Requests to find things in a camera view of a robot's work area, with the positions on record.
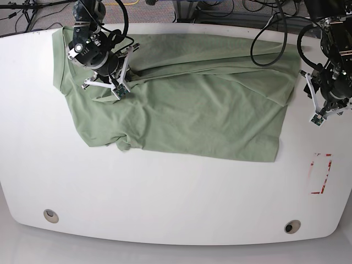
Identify red tape rectangle marker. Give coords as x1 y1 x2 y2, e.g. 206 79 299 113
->
308 153 333 195

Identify green polo shirt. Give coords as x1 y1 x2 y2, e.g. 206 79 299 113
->
52 27 300 162

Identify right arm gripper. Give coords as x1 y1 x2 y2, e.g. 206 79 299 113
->
81 43 140 100

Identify black tripod legs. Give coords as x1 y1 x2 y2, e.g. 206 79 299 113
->
1 1 74 38

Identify right table cable grommet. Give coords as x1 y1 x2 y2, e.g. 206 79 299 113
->
284 219 301 234

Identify yellow cable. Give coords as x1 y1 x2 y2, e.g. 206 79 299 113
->
106 0 140 6

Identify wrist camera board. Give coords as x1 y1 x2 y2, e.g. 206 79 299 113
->
310 114 325 127
112 84 130 101

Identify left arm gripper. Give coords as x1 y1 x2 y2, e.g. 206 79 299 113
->
300 70 351 121

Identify left table cable grommet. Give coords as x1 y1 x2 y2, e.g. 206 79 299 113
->
43 209 59 224

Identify table cable grommet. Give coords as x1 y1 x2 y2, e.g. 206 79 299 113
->
43 209 59 224
284 219 301 234

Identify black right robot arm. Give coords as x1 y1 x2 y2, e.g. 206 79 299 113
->
67 1 140 102

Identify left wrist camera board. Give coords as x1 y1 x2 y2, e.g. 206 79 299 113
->
310 114 325 127

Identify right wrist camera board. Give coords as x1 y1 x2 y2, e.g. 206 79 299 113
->
112 84 130 101

